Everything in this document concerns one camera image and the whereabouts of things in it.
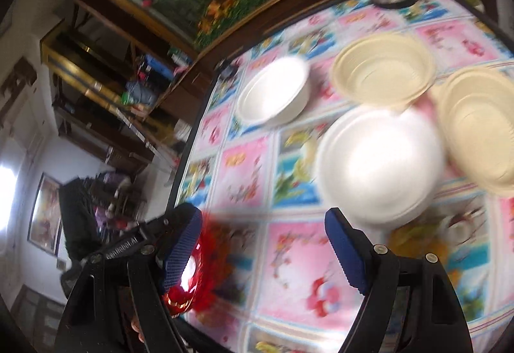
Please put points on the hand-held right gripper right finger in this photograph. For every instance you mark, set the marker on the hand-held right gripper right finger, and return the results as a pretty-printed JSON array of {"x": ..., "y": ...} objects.
[{"x": 345, "y": 252}]

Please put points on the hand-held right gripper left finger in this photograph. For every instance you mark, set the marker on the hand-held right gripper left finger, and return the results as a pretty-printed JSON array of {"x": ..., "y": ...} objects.
[{"x": 182, "y": 248}]

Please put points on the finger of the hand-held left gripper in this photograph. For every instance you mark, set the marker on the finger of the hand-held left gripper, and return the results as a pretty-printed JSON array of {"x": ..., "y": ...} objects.
[{"x": 120, "y": 244}]

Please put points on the red plate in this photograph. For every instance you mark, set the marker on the red plate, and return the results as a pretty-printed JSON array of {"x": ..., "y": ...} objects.
[{"x": 182, "y": 296}]

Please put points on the cream plastic plate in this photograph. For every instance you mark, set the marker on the cream plastic plate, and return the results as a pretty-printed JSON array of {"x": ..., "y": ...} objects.
[{"x": 482, "y": 128}]

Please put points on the person's left hand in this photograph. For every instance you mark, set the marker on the person's left hand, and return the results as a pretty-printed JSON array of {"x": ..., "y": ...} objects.
[{"x": 138, "y": 331}]

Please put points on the printed tablecloth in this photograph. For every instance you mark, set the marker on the printed tablecloth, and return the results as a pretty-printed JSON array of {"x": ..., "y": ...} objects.
[{"x": 289, "y": 256}]

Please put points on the white foam plate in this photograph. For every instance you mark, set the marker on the white foam plate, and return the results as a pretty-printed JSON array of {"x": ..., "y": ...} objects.
[{"x": 381, "y": 164}]

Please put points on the light blue jug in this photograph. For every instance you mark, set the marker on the light blue jug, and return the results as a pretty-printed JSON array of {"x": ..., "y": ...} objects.
[{"x": 138, "y": 94}]

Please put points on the white foam bowl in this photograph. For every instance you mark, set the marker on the white foam bowl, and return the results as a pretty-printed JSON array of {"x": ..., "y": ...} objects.
[{"x": 273, "y": 90}]

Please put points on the blue thermos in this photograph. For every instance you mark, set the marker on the blue thermos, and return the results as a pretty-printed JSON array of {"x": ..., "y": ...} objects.
[{"x": 156, "y": 64}]

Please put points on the cream plastic bowl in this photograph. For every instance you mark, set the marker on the cream plastic bowl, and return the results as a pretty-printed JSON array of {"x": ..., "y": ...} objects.
[{"x": 381, "y": 70}]

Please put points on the framed wall picture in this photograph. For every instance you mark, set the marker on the framed wall picture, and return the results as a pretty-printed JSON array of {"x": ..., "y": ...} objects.
[{"x": 44, "y": 212}]

